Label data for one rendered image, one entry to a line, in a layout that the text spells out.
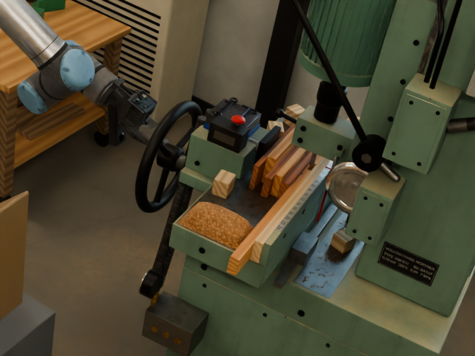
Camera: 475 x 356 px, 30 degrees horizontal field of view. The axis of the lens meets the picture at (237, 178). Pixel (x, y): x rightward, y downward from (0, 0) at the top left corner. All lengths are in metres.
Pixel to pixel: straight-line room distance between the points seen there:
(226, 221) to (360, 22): 0.46
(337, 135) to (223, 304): 0.45
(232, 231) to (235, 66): 1.97
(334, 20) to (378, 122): 0.22
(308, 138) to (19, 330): 0.76
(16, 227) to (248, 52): 1.90
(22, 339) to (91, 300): 0.91
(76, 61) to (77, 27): 1.19
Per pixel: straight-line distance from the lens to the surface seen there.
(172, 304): 2.02
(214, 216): 1.77
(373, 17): 1.71
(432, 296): 1.90
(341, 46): 1.73
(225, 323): 2.01
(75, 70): 2.08
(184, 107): 2.06
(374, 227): 1.74
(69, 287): 2.93
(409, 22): 1.69
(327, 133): 1.87
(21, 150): 3.21
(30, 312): 2.06
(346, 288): 1.90
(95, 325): 2.82
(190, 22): 3.55
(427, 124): 1.61
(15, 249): 1.95
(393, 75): 1.73
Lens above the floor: 2.01
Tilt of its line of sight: 35 degrees down
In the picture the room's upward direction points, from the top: 13 degrees clockwise
